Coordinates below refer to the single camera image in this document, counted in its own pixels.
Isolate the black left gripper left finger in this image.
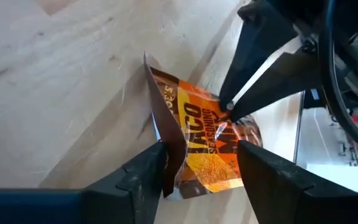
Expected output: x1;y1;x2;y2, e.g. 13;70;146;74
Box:
0;141;168;224

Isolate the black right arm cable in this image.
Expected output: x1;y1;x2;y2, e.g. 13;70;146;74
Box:
318;0;358;154

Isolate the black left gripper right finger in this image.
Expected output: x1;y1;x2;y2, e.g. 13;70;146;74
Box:
237;139;358;224

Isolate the orange taco mix packet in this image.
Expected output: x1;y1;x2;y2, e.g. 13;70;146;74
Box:
143;52;264;200

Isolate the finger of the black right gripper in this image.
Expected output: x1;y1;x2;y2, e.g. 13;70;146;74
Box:
218;4;298;112
229;51;323;123

